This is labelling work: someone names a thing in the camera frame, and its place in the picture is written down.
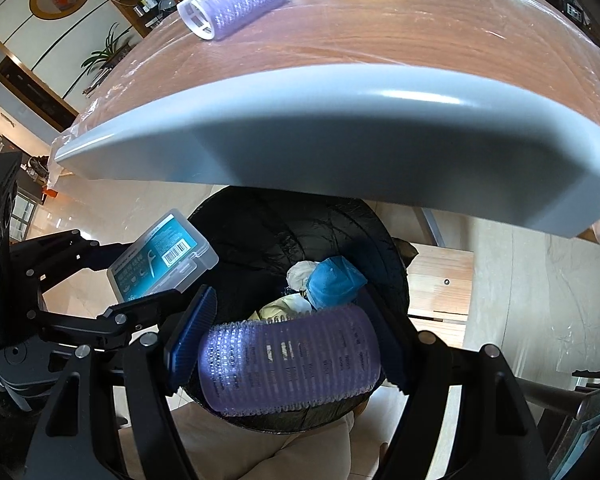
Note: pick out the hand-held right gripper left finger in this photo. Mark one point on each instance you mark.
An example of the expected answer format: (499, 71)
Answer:
(192, 340)

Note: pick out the dark chair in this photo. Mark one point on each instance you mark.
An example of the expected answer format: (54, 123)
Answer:
(580, 425)

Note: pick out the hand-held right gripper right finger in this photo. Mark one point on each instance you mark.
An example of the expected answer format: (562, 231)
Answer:
(395, 350)

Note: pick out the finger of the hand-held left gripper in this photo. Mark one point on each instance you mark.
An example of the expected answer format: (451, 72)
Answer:
(105, 327)
(70, 250)

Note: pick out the yellow wrapper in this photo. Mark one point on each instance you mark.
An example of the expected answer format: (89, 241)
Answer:
(280, 307)

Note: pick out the long-leaved potted plant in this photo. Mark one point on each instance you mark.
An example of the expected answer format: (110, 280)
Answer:
(105, 57)

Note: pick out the wooden stool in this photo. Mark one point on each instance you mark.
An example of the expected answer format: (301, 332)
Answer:
(442, 280)

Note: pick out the clear plastic floss box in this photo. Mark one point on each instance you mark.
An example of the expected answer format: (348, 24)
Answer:
(162, 255)

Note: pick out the cream cloth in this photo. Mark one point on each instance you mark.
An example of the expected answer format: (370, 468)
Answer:
(260, 455)

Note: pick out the crumpled white tissue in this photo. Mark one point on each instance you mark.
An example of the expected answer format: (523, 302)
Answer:
(300, 275)

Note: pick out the blue wrapper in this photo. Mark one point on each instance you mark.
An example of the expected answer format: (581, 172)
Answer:
(335, 282)

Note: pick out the trash bin with black bag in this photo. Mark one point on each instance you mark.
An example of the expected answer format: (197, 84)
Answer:
(290, 240)

